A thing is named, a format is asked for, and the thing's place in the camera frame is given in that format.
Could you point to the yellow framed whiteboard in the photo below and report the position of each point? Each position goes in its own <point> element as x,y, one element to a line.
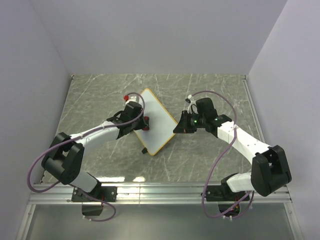
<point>161,124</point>

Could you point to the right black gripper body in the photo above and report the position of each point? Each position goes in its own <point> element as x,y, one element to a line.
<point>194,122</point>

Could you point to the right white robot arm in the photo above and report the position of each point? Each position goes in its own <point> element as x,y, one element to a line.
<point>269,166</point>

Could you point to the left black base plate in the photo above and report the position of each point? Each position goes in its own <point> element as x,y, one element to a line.
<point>107,194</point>

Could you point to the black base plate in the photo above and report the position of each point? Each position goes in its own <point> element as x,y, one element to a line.
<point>107,194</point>
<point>215,192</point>

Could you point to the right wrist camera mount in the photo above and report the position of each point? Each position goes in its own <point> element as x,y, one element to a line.
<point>192,107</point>

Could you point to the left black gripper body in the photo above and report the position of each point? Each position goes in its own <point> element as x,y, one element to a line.
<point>139,124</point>

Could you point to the red heart-shaped eraser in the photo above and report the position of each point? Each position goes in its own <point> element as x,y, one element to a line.
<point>146,120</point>

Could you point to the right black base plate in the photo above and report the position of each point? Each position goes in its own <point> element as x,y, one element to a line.
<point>215,192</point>

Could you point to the right black whiteboard foot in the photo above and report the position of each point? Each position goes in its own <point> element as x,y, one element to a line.
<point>144,151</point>

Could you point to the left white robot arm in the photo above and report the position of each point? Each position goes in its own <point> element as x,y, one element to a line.
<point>64,161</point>

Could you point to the aluminium mounting rail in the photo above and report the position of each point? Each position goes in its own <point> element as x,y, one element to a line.
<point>128,193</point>

